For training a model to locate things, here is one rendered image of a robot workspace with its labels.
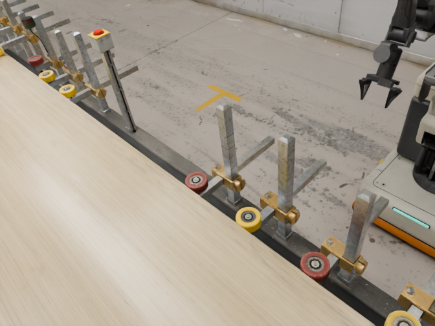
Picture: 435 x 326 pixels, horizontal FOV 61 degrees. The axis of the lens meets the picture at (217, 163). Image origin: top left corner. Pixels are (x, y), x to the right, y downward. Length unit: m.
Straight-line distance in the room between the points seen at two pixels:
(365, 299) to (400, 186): 1.03
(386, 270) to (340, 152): 0.93
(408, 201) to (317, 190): 0.59
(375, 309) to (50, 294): 0.95
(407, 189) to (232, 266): 1.33
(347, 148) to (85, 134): 1.83
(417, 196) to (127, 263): 1.55
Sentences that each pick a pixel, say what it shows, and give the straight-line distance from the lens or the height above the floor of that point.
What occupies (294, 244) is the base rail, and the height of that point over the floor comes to 0.70.
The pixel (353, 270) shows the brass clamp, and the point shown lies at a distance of 1.21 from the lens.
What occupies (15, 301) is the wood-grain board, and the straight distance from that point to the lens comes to 1.25.
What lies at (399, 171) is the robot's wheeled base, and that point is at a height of 0.28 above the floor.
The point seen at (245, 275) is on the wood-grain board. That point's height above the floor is 0.90.
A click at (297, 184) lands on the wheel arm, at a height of 0.85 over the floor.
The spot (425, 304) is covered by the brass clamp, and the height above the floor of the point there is 0.84.
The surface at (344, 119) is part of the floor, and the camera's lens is 3.05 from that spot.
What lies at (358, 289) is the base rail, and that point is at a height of 0.70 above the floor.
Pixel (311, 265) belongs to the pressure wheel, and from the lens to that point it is 1.08.
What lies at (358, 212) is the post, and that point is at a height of 1.05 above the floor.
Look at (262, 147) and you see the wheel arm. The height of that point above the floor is 0.83.
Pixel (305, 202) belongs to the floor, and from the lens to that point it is 2.40.
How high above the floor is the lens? 1.83
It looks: 43 degrees down
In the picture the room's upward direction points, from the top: 9 degrees counter-clockwise
